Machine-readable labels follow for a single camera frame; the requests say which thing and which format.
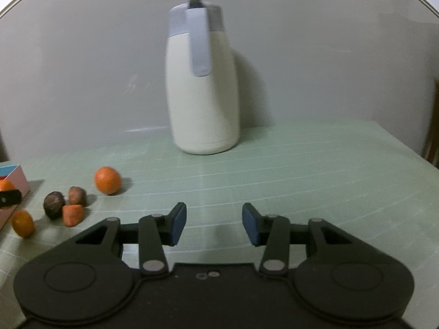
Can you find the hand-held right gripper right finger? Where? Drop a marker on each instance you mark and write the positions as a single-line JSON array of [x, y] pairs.
[[250, 224]]

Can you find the orange red fruit chunk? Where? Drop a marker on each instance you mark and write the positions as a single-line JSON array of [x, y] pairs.
[[72, 215]]

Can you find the mandarin orange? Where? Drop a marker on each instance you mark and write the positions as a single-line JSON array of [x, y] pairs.
[[23, 223], [6, 185], [108, 180]]

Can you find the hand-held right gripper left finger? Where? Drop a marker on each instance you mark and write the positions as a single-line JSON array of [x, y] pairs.
[[178, 224]]

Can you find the dark brown wrinkled fruit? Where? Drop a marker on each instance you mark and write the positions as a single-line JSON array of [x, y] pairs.
[[54, 205]]

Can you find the pink and red cardboard box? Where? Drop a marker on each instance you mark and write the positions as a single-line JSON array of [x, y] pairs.
[[20, 180]]

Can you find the white thermos jug grey lid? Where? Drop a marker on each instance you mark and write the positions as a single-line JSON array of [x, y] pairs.
[[202, 109]]

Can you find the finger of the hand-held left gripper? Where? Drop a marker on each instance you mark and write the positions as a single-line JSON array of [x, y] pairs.
[[10, 197]]

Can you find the reddish brown fruit chunk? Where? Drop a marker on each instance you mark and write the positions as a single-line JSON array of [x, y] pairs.
[[77, 195]]

